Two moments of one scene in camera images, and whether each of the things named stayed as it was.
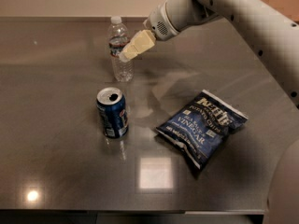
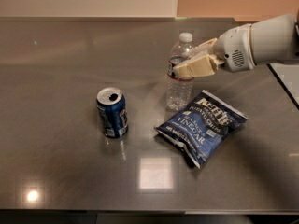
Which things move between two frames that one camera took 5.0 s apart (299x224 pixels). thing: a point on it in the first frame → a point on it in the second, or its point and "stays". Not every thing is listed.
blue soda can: [112, 108] stays
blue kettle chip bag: [196, 127] stays
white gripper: [158, 24] → [234, 49]
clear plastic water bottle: [118, 37] → [179, 91]
